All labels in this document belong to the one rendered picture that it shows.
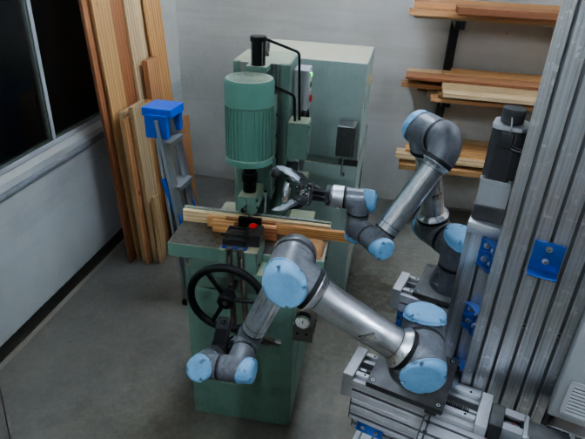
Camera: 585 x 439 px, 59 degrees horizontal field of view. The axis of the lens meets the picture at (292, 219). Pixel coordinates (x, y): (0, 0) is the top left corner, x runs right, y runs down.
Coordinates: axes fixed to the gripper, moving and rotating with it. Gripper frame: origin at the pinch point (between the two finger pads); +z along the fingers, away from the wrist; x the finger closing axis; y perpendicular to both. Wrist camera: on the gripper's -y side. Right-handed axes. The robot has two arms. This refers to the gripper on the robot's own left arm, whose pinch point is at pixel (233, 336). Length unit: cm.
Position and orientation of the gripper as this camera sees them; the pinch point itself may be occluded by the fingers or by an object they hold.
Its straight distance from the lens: 188.0
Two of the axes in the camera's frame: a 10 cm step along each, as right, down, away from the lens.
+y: -0.8, 10.0, 0.0
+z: 1.9, 0.1, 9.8
